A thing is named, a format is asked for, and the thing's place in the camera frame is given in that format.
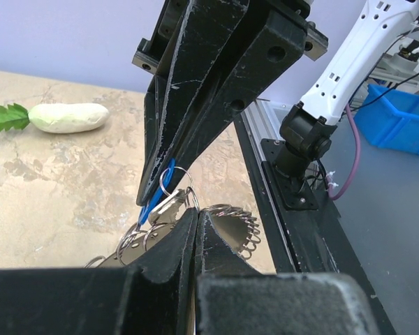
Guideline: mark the metal disc with keyrings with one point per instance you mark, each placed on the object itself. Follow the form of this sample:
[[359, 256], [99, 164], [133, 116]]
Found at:
[[236, 226]]

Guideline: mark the white toy vegetable green leaves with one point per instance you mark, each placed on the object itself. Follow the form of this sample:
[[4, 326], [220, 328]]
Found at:
[[57, 118]]

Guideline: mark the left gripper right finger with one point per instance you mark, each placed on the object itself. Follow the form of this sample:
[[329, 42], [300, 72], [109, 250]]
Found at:
[[233, 298]]

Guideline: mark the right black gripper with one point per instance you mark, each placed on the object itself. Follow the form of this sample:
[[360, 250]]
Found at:
[[219, 56]]

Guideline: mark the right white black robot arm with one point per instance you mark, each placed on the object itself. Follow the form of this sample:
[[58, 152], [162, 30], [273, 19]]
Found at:
[[308, 128]]

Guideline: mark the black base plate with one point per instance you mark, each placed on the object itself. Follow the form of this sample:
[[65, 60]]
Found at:
[[302, 241]]

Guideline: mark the blue plastic bin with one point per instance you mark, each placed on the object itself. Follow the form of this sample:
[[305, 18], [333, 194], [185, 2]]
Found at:
[[390, 121]]

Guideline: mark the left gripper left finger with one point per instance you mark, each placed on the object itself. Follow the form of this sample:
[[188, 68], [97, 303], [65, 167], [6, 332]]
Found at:
[[150, 296]]

